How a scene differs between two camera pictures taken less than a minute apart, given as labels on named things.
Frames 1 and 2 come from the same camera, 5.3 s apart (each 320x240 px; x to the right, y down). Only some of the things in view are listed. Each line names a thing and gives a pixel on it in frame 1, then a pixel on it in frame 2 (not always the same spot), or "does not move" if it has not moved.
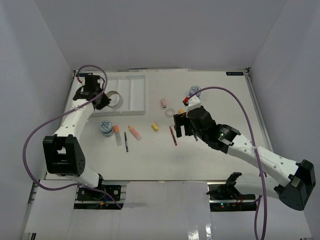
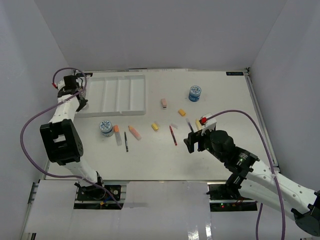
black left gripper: (105, 102) to (83, 103)
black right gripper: (181, 120) to (194, 137)
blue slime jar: (106, 128) does not move
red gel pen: (173, 135) does not move
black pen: (126, 143) does not move
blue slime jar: (194, 89) does not move
